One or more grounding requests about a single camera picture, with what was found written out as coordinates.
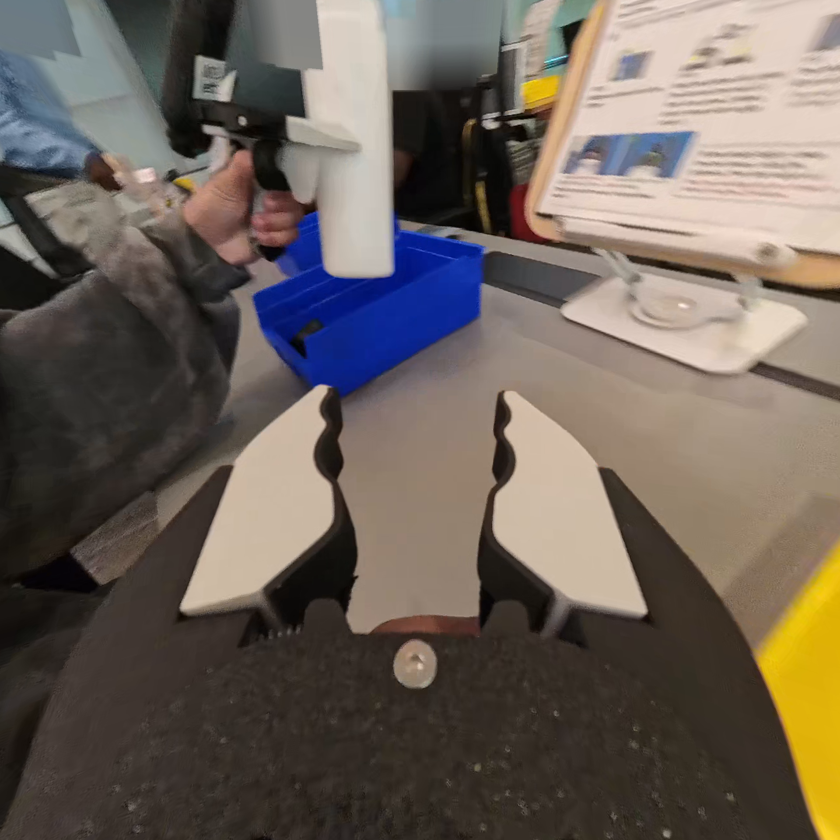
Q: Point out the black and yellow jacket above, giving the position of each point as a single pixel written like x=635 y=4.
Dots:
x=489 y=164

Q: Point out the printed instruction sheet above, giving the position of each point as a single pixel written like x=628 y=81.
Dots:
x=722 y=131

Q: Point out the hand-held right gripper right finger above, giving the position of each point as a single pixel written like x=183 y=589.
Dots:
x=564 y=525

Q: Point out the person's left hand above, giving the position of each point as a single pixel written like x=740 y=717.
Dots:
x=223 y=210

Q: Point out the instruction sheet on stand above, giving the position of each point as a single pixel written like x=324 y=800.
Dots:
x=544 y=164

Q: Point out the red bag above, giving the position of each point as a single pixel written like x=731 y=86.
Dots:
x=525 y=213

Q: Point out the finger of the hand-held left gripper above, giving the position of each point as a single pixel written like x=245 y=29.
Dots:
x=321 y=134

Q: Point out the yellow storage bin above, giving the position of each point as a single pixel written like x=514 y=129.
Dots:
x=807 y=689

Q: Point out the white stand base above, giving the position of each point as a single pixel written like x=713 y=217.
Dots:
x=722 y=334

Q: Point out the blue storage bin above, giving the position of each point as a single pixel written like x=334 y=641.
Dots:
x=394 y=315

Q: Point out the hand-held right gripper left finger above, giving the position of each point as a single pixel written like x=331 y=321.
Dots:
x=269 y=525

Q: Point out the background yellow bin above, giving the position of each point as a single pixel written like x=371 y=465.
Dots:
x=541 y=92

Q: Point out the black bottle lid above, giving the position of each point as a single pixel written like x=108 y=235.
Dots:
x=307 y=338

